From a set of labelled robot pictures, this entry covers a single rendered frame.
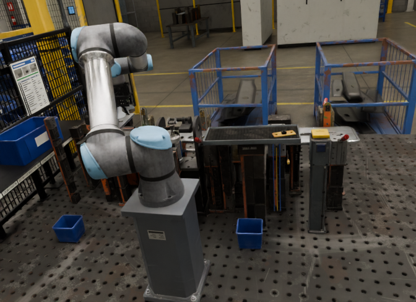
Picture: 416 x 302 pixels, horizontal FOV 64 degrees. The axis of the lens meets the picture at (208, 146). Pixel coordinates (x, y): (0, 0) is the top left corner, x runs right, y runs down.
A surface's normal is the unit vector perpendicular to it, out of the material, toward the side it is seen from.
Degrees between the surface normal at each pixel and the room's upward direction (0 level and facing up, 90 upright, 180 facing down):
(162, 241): 90
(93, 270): 0
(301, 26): 90
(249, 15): 90
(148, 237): 90
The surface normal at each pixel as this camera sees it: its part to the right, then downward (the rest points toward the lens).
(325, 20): -0.22, 0.44
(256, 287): -0.11, -0.89
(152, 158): 0.19, 0.41
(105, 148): 0.07, -0.35
